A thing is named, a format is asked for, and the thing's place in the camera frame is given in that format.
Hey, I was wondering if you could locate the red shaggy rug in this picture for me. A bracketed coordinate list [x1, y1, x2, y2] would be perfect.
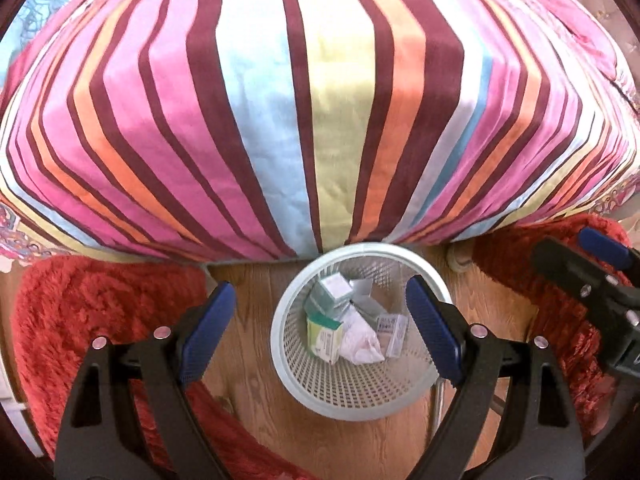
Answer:
[11, 256, 318, 479]

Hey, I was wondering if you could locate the teal white carton box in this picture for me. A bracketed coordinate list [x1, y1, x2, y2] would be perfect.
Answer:
[304, 273, 354, 321]

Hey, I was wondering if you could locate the silver cosmetic box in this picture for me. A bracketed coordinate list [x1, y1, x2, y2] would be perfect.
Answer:
[375, 314, 409, 359]

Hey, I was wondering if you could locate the striped colourful bedspread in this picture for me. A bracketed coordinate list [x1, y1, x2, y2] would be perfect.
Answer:
[1, 0, 639, 263]

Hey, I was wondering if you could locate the small green box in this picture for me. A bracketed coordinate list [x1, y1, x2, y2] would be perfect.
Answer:
[306, 313, 344, 365]

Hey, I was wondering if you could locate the white grey carton box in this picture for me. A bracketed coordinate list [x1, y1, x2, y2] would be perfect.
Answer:
[349, 278, 387, 328]

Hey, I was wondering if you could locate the white plastic bag red print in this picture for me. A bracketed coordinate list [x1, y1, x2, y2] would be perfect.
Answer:
[340, 304, 385, 365]

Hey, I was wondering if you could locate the pink folded duvet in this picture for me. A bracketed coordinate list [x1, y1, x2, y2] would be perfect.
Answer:
[516, 0, 639, 118]

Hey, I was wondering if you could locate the blue patterned blanket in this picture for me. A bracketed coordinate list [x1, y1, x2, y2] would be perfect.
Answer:
[1, 0, 72, 86]

